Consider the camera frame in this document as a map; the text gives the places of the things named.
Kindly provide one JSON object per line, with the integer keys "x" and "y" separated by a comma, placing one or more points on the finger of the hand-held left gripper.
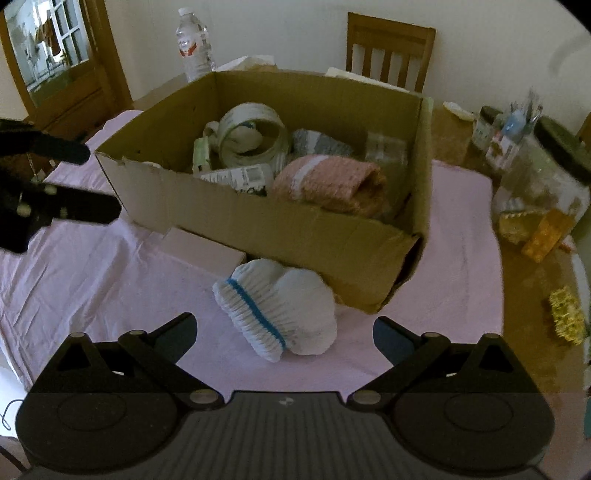
{"x": 87, "y": 208}
{"x": 60, "y": 150}

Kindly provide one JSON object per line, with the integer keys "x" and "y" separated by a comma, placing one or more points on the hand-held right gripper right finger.
{"x": 392, "y": 339}

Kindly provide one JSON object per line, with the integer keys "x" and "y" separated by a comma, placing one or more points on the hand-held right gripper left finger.
{"x": 178, "y": 334}

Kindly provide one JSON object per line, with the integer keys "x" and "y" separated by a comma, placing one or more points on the white sock blue stripe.
{"x": 300, "y": 314}

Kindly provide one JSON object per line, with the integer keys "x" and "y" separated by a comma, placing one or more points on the brown cardboard box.
{"x": 277, "y": 240}

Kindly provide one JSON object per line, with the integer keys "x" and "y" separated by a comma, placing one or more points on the dark green white box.
{"x": 240, "y": 177}

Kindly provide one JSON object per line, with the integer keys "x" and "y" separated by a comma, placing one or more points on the pink knitted sock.
{"x": 323, "y": 184}

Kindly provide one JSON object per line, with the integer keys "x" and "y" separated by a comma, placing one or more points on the large clear tape roll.
{"x": 244, "y": 112}

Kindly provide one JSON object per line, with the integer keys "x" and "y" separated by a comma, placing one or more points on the brown wooden desktop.
{"x": 521, "y": 300}

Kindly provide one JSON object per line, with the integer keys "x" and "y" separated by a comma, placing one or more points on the pink table cloth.
{"x": 115, "y": 286}

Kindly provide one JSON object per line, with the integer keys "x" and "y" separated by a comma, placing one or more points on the wooden glass door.
{"x": 60, "y": 60}

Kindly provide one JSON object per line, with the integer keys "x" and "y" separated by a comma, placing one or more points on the yellow foil packet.
{"x": 515, "y": 226}

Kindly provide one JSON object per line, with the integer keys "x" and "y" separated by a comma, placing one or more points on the clear plastic water bottle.
{"x": 194, "y": 46}

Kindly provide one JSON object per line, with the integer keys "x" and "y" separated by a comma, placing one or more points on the gold ornament coaster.
{"x": 568, "y": 314}

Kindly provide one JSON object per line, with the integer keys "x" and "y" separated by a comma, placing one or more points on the orange pill blister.
{"x": 549, "y": 235}

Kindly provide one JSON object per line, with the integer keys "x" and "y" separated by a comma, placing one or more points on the large jar black lid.
{"x": 545, "y": 184}

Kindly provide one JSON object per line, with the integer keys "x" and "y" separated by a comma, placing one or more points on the small brown printed packet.
{"x": 502, "y": 150}

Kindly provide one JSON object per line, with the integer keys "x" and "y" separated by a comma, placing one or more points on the small jar black lid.
{"x": 482, "y": 129}

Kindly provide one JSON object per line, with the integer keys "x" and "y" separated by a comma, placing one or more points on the small white packet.
{"x": 459, "y": 111}

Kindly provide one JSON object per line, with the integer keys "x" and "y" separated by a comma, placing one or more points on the small bottle blue label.
{"x": 515, "y": 123}

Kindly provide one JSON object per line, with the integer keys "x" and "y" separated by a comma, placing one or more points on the wooden slat-back chair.
{"x": 392, "y": 32}

